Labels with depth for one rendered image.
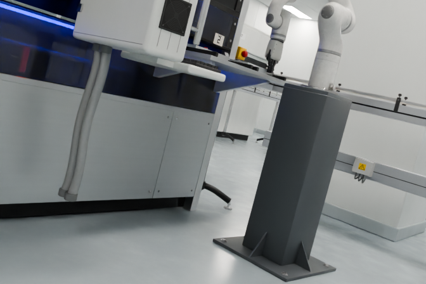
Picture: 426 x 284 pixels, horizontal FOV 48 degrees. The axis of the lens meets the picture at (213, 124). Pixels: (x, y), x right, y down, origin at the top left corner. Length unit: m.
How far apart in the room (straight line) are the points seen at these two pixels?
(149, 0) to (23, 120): 0.74
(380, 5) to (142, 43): 2.69
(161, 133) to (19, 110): 0.82
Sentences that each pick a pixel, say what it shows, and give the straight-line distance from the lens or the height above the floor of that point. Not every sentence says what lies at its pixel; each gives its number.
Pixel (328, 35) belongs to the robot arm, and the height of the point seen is 1.13.
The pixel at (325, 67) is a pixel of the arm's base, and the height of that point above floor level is 0.97.
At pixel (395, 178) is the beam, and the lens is 3.14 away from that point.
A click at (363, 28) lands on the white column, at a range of 4.00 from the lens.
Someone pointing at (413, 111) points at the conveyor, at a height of 0.91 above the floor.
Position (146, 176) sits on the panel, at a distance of 2.53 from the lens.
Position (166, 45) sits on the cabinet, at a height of 0.84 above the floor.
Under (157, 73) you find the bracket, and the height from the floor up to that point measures 0.75.
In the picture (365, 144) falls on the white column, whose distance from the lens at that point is 3.83.
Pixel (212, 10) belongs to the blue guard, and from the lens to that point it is 2.66.
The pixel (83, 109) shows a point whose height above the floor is 0.54.
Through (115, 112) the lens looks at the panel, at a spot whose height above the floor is 0.52.
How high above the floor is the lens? 0.73
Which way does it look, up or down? 4 degrees down
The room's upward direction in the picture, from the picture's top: 14 degrees clockwise
